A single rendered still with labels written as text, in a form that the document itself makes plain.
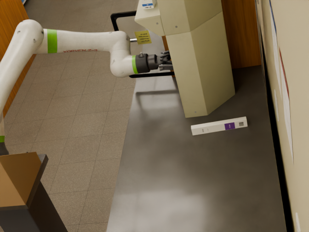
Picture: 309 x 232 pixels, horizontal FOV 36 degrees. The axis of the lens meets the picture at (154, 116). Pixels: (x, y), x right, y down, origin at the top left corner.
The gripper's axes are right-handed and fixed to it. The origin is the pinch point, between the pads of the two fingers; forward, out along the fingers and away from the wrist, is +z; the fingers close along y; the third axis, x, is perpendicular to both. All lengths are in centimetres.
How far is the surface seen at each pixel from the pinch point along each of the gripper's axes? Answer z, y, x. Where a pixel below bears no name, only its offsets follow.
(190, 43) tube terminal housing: 3.3, -13.9, -15.6
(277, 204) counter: 31, -73, 26
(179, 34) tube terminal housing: -0.9, -13.9, -20.5
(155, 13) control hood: -9.4, -10.9, -31.0
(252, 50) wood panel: 29.5, 22.9, 16.0
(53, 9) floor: -209, 354, 122
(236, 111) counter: 18.3, -13.5, 25.9
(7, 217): -97, -54, 43
